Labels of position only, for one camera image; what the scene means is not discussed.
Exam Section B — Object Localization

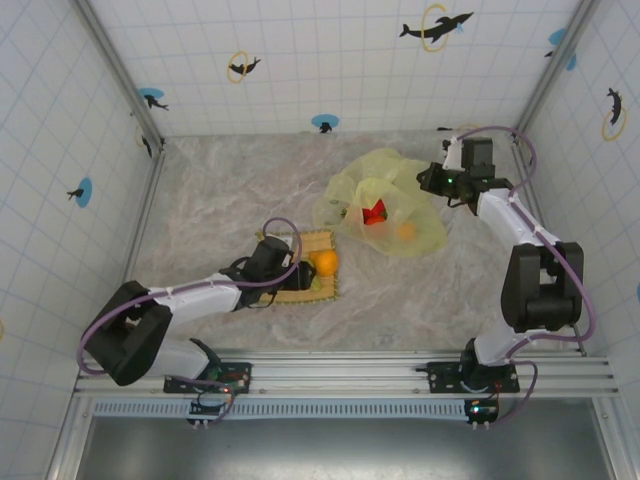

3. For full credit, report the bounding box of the yellow-green plastic bag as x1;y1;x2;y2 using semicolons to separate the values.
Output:
312;147;448;259

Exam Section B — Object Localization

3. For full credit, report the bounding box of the red strawberry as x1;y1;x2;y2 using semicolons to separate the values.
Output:
362;198;390;227

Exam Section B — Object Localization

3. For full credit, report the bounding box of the bamboo tray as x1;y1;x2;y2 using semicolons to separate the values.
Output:
254;228;343;306

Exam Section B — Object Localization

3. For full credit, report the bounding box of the penguin on blue sticker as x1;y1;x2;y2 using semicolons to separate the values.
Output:
310;114;340;135

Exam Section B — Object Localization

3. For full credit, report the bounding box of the left controller board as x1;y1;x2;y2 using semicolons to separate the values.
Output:
187;398;236;427

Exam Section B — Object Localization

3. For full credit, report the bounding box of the controller board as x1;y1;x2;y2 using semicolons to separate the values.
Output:
464;398;500;427
187;398;236;427

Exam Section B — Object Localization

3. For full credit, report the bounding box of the seal on blue sticker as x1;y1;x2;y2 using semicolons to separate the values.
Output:
67;177;94;209

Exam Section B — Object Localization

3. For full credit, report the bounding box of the shark on blue sticker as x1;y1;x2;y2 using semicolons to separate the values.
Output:
138;87;170;112

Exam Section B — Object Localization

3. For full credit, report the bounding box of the right controller board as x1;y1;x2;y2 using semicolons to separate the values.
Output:
464;398;500;427

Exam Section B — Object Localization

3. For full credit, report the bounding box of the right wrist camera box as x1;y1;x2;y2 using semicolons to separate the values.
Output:
441;136;467;171

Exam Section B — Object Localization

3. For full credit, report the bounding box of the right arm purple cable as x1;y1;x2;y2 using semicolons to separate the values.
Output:
455;124;597;426

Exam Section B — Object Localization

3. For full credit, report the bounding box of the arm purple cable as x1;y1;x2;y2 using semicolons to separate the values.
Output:
75;216;304;426
455;124;597;426

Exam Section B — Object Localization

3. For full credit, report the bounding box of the aluminium side rail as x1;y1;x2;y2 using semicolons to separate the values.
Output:
511;133;559;245
121;148;168;289

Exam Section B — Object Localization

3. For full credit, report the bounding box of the aluminium mounting rail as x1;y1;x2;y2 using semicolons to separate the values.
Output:
74;351;616;399

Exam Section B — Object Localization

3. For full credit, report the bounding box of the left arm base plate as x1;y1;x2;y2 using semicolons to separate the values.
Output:
163;360;253;396

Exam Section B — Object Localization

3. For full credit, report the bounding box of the slotted cable duct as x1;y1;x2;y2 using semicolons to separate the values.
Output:
92;398;474;421

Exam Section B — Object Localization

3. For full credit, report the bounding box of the aluminium corner post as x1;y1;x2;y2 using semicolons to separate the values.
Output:
73;0;167;152
512;0;601;139

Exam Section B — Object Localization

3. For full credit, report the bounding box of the dolphins and ring sticker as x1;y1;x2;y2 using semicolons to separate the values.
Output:
398;3;475;54

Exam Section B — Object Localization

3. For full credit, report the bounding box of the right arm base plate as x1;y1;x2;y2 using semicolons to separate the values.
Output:
417;360;521;396

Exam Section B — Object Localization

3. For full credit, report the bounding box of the seal and ring sticker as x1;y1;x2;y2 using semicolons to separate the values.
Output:
227;49;262;84

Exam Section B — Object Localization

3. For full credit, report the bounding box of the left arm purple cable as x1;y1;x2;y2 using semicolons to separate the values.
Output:
75;216;304;426

